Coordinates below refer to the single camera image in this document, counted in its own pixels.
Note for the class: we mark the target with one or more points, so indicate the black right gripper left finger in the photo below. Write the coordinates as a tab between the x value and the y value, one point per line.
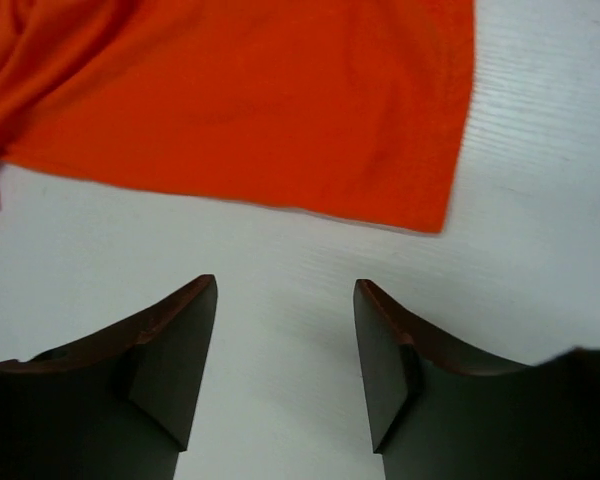
116	404

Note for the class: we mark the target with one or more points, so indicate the orange t shirt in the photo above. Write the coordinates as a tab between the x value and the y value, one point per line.
351	109

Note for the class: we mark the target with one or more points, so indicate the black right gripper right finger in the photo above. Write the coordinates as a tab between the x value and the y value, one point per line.
440	408

